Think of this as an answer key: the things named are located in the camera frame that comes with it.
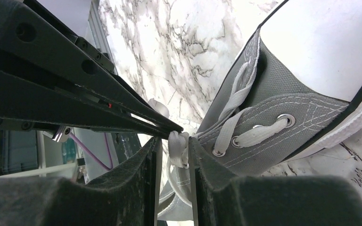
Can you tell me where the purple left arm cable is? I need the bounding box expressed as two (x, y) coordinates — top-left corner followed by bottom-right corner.
(68, 132), (115, 171)

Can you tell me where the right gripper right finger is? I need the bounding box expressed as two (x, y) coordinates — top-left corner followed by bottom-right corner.
(189, 137), (362, 226)

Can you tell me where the grey canvas sneaker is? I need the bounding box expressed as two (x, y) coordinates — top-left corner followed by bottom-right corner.
(157, 0), (362, 222)

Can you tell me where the white shoelace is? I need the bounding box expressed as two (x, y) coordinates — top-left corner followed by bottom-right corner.
(166, 62), (296, 207)

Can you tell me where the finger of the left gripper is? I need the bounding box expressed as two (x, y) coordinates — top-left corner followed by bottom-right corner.
(0, 0), (182, 132)
(0, 71), (169, 139)

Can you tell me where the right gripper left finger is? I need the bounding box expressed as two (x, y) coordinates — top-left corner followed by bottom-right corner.
(0, 137), (162, 226)

